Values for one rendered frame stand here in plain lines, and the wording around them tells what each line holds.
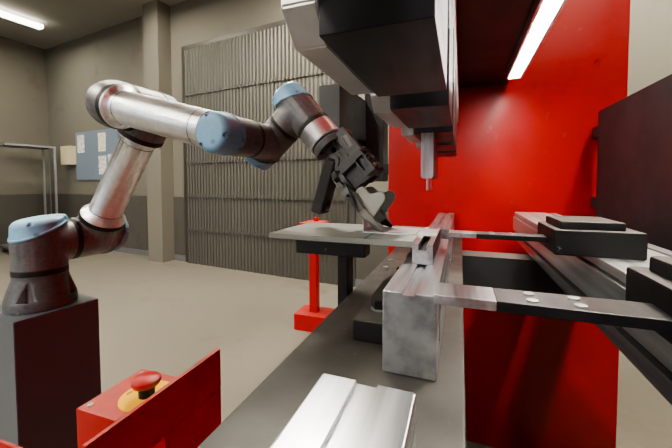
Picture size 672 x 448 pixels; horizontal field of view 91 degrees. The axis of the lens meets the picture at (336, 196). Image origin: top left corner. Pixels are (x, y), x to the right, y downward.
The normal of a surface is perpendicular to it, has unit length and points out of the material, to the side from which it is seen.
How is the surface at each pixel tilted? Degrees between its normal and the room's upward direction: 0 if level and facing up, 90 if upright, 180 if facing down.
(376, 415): 0
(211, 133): 90
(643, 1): 90
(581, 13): 90
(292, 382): 0
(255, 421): 0
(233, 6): 90
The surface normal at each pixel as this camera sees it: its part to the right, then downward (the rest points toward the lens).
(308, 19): -0.25, 0.73
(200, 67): -0.44, 0.04
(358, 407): 0.00, -1.00
